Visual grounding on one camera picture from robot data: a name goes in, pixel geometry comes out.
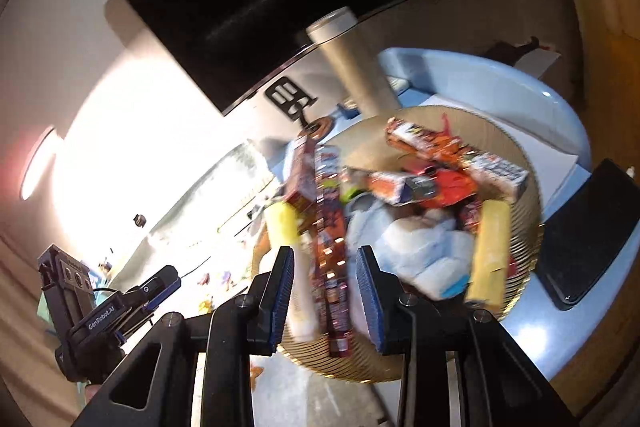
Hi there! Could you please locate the monitor stand with brown base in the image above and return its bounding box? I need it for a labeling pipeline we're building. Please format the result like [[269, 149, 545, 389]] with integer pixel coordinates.
[[265, 76, 335, 142]]

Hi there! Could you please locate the grey thermos bottle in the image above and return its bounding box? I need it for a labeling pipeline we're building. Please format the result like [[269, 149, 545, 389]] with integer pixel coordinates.
[[306, 6, 400, 118]]

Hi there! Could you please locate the red orange snack bag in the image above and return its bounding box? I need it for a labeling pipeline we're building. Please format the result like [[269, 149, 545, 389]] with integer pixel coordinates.
[[421, 168, 478, 209]]

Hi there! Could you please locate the light blue plush toy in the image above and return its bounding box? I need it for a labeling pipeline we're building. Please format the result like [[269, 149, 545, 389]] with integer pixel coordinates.
[[345, 194, 475, 300]]

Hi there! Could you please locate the round gold woven basket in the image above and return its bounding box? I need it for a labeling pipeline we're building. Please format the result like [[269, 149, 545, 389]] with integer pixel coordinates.
[[254, 104, 542, 383]]

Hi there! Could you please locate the yellow sponge roll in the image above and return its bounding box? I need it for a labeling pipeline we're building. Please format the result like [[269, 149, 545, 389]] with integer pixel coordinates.
[[465, 199, 511, 315]]

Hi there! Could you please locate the orange small carton box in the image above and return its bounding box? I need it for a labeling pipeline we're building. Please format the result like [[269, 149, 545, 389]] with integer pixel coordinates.
[[368, 171, 438, 206]]

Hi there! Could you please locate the black phone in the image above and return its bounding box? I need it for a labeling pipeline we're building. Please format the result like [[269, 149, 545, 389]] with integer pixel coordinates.
[[536, 158, 639, 311]]

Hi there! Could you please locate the long red snack box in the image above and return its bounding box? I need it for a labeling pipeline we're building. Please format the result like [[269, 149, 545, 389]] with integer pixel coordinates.
[[314, 145, 352, 359]]

